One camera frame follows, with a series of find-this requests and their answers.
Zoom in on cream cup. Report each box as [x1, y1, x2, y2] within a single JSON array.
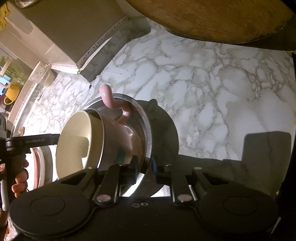
[[55, 110, 104, 180]]

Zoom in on round wooden cutting board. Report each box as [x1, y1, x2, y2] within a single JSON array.
[[125, 0, 295, 43]]

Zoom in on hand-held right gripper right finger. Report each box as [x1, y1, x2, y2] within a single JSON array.
[[151, 156, 233, 205]]

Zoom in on person's left forearm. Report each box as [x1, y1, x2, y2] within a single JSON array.
[[0, 206, 10, 234]]

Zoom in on pink bear-shaped divided plate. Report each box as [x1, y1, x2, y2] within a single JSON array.
[[31, 148, 45, 187]]

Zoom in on person's left hand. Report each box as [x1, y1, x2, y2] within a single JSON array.
[[11, 159, 30, 198]]

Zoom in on pink bowl with steel liner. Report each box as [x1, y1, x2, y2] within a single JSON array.
[[99, 85, 140, 163]]

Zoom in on large yellow colander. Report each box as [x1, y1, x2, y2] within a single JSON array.
[[0, 0, 11, 29]]

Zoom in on steel ladle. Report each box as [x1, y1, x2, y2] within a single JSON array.
[[15, 0, 40, 8]]

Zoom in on large white plate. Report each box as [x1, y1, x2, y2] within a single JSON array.
[[42, 147, 55, 183]]

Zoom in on clear plastic container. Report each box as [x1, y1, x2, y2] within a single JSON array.
[[43, 70, 58, 87]]

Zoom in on green glass jar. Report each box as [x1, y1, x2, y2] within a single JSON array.
[[0, 56, 26, 84]]

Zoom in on yellow mug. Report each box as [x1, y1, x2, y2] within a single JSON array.
[[3, 83, 22, 105]]

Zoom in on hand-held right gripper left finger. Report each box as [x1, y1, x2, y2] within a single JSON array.
[[59, 155, 138, 206]]

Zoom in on stainless steel bowl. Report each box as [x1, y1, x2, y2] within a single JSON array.
[[80, 93, 179, 197]]

